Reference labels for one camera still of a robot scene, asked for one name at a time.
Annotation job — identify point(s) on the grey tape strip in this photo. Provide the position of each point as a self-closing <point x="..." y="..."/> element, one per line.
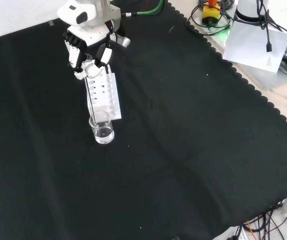
<point x="51" y="23"/>

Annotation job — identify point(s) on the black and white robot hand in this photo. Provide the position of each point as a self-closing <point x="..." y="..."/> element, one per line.
<point x="88" y="32"/>

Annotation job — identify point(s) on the glass beaker with water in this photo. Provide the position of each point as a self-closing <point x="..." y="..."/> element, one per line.
<point x="103" y="135"/>

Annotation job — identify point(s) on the pale board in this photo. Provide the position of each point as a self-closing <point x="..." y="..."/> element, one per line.
<point x="248" y="45"/>

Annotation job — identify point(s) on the grey and black wrist camera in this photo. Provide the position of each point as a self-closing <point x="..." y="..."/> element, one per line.
<point x="123" y="41"/>

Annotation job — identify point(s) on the clear glass rod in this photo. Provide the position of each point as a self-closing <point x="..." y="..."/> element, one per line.
<point x="91" y="105"/>

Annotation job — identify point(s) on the black bench cloth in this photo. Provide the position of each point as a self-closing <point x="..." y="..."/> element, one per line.
<point x="183" y="125"/>

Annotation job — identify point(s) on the yellow stop button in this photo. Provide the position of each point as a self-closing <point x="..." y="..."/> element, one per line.
<point x="209" y="12"/>

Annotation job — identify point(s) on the white test tube rack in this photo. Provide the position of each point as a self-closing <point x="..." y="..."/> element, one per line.
<point x="101" y="100"/>

